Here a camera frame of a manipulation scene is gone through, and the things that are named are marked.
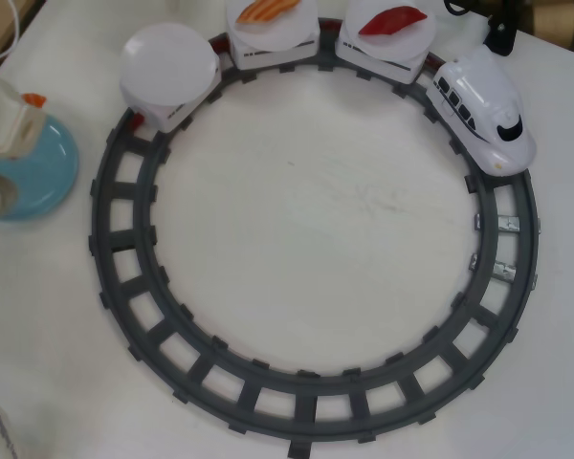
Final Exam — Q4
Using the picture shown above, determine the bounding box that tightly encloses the white round plate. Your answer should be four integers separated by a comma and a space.
350, 0, 437, 64
120, 22, 221, 104
226, 0, 320, 52

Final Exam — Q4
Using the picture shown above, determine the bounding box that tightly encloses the black cable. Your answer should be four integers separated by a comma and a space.
443, 0, 482, 16

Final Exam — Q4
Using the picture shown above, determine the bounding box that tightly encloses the white Shinkansen toy locomotive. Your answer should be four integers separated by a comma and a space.
428, 45, 540, 176

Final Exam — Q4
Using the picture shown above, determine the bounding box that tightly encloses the blue round dish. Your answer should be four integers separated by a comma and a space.
0, 110, 80, 222

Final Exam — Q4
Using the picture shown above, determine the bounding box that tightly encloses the red tuna sushi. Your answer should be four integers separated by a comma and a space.
358, 5, 430, 37

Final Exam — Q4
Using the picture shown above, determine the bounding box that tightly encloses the white cable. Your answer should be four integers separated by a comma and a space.
0, 0, 22, 66

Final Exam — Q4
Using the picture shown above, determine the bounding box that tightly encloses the grey circular toy track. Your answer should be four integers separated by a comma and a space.
88, 16, 542, 459

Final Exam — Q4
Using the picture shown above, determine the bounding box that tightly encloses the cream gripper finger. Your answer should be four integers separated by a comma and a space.
10, 102, 45, 162

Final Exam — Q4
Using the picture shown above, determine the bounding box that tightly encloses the white toy train wagon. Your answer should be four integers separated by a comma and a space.
224, 9, 322, 71
337, 16, 436, 85
121, 56, 222, 134

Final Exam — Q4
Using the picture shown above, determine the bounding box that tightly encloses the orange salmon sushi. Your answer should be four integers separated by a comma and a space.
235, 0, 302, 26

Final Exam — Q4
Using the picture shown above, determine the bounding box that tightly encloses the black clamp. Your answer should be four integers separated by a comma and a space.
481, 12, 519, 55

